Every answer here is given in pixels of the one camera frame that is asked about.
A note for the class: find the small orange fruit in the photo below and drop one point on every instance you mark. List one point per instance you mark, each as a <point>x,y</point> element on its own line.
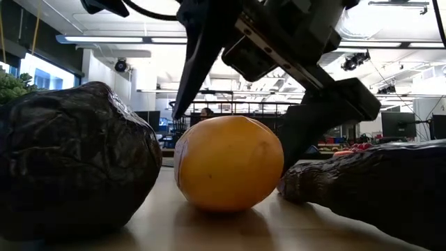
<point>343,153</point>

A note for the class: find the black computer monitor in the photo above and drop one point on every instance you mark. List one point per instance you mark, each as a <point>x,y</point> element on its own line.
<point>150,120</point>
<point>439,127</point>
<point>399,123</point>

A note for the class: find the black ceiling track fixture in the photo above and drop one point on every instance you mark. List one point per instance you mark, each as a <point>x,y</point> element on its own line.
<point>397,3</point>

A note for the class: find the large dark green fruit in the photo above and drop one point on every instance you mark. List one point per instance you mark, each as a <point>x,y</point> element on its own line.
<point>69,157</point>

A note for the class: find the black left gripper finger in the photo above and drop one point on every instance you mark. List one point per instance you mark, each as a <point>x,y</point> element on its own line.
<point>104,5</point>

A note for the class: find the red storage bin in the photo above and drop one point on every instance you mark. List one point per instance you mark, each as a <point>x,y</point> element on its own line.
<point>330,140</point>

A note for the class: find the person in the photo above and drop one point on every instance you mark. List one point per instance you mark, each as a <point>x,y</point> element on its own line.
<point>206,112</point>

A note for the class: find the long ceiling light strip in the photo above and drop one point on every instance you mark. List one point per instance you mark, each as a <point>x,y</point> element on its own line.
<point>104,39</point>

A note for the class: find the yellow orange mango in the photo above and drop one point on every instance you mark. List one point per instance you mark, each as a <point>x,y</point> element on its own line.
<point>226,164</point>

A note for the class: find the black ceiling spot lamp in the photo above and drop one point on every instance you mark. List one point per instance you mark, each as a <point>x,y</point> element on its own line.
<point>121,65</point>
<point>354,61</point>
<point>387,89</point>

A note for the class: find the round grey woven placemat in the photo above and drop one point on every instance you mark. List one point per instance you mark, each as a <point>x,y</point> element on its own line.
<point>168,162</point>

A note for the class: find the blue chair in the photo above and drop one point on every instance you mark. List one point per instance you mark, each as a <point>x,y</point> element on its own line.
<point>313,150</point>

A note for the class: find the black background metal frame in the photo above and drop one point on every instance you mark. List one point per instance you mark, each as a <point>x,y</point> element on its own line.
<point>216,92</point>

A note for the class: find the silver ventilation duct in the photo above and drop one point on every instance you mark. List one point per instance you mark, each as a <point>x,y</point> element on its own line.
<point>352,28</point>

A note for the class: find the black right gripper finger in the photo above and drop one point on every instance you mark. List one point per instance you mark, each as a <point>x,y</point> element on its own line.
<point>205,45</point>
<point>313,118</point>

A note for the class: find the window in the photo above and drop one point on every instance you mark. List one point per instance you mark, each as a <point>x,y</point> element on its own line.
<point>45,75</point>

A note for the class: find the succulent in patterned pot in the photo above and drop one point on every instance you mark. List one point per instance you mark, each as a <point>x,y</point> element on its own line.
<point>14,89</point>

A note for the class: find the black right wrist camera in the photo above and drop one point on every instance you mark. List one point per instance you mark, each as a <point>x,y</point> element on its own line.
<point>249,59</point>

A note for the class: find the blue storage bin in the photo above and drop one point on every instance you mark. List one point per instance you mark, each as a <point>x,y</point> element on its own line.
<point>340,140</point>

